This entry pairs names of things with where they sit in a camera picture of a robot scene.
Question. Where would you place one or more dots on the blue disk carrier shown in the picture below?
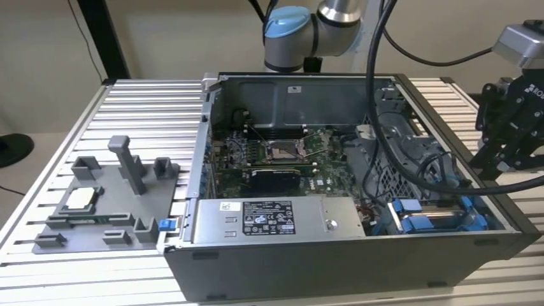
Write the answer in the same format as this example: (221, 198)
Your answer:
(419, 223)

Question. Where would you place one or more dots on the black open PC case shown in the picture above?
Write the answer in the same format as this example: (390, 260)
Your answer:
(323, 271)

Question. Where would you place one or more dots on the green motherboard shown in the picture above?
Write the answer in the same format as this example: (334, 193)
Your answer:
(327, 178)

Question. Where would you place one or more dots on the grey wrist mount block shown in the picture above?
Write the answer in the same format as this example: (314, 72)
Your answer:
(521, 44)

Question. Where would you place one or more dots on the silver power supply unit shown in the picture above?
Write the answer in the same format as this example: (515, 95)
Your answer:
(306, 220)

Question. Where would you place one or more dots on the black upright frame post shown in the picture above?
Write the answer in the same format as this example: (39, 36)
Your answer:
(106, 38)

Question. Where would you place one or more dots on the CPU socket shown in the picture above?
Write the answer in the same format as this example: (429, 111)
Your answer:
(283, 152)

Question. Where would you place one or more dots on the grey disk bay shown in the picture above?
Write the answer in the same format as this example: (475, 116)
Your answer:
(451, 224)

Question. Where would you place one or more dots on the blue case latch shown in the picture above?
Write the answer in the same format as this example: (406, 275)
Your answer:
(167, 224)

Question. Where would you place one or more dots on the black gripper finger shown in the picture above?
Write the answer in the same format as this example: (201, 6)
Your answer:
(485, 127)
(529, 146)

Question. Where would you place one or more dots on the grey parts rack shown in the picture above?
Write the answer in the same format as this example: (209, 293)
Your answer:
(111, 229)

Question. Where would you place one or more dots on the black RAM slot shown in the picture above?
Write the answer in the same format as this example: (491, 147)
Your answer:
(277, 128)
(277, 134)

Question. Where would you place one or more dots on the green RAM stick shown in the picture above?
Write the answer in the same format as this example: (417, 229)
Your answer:
(101, 220)

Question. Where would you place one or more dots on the black graphics card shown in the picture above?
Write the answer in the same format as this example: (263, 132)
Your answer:
(273, 181)

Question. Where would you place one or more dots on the perforated metal drive cage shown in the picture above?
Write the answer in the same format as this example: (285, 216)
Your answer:
(395, 172)

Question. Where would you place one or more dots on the white sticker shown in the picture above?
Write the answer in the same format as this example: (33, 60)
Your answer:
(295, 89)

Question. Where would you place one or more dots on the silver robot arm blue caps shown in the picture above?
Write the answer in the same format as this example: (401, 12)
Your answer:
(289, 48)

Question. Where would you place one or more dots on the black round stand base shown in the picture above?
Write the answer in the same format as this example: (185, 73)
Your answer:
(15, 150)

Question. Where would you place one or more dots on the silver CPU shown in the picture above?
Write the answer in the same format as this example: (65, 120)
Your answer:
(81, 198)

